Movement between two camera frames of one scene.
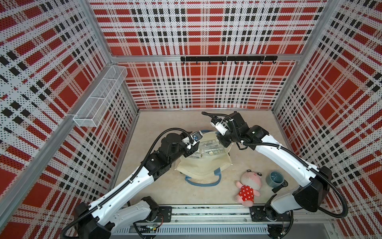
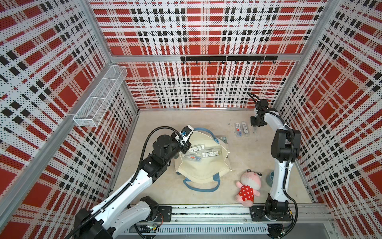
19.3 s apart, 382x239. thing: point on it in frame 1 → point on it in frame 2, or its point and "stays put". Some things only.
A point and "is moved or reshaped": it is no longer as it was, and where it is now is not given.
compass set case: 197,155 → 214,152
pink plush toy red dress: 250,183 stays put
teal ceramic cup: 274,179 stays put
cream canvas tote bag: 205,166 is moved or reshaped
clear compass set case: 211,147 is moved or reshaped
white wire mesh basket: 89,114 stays put
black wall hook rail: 231,59 stays put
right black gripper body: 230,137 → 256,121
